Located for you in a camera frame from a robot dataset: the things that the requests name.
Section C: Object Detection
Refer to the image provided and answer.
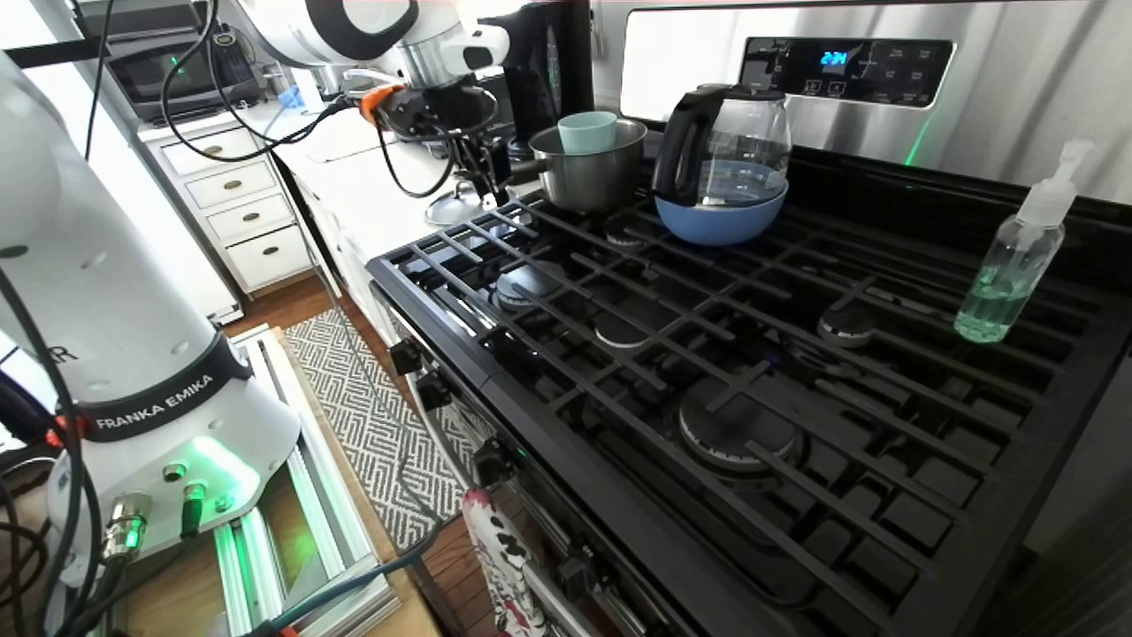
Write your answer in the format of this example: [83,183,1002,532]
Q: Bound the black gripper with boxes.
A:
[402,81,517,204]

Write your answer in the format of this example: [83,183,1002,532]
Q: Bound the silver pot with long handle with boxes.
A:
[506,112,656,220]

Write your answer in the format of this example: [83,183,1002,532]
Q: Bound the stainless gas stove black grates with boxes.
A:
[362,0,1132,637]

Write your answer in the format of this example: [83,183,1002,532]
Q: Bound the black drip coffee maker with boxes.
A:
[479,0,598,150]

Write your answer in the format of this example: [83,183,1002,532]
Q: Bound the blue bowl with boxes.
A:
[652,174,793,252]

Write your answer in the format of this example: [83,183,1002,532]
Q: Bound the white drawer cabinet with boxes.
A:
[137,105,317,302]

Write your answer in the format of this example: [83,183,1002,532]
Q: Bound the grey patterned floor rug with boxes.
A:
[277,305,471,556]

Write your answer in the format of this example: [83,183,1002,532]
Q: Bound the black countertop oven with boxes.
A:
[67,0,277,129]

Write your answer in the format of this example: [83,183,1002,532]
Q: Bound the patterned dish towel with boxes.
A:
[458,485,563,637]

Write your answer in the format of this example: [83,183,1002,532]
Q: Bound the green liquid soap bottle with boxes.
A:
[951,137,1100,350]

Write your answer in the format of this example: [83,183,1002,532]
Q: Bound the black and orange wrist camera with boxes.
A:
[357,78,418,132]

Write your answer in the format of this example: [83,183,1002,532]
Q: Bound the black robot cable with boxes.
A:
[77,0,462,204]

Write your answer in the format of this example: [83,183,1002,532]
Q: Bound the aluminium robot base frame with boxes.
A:
[210,321,402,637]

